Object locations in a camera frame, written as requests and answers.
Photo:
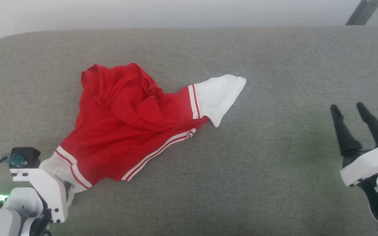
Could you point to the red Bulls basketball jersey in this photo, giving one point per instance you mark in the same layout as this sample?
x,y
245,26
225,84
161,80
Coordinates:
x,y
123,131

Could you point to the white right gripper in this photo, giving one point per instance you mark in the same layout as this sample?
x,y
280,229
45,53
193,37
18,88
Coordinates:
x,y
366,164

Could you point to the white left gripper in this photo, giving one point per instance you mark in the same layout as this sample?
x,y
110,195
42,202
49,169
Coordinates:
x,y
51,193

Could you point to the grey metal bar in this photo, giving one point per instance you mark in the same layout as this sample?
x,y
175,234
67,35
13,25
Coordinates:
x,y
363,12

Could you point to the grey fabric sofa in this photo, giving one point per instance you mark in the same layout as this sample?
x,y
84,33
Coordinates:
x,y
241,183

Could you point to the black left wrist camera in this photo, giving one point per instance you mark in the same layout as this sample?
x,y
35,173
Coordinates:
x,y
28,155

